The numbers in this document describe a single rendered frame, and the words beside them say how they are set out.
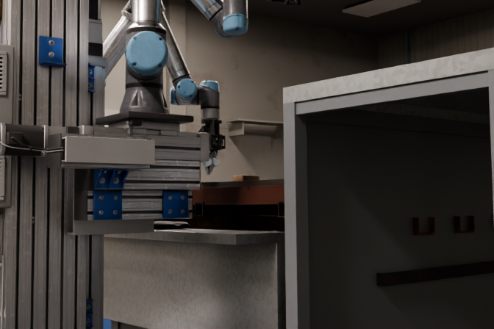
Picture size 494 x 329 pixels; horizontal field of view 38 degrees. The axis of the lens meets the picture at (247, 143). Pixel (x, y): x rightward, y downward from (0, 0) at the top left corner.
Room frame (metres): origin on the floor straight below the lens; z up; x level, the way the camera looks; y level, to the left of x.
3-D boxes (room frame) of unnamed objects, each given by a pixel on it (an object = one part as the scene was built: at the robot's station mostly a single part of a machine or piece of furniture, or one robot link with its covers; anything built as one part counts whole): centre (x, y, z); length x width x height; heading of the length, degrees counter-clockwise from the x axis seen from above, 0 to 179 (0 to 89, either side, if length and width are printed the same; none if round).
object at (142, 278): (2.73, 0.31, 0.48); 1.30 x 0.04 x 0.35; 40
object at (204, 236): (2.68, 0.37, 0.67); 1.30 x 0.20 x 0.03; 40
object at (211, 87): (2.82, 0.15, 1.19); 0.09 x 0.08 x 0.11; 98
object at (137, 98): (2.22, 0.32, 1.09); 0.15 x 0.15 x 0.10
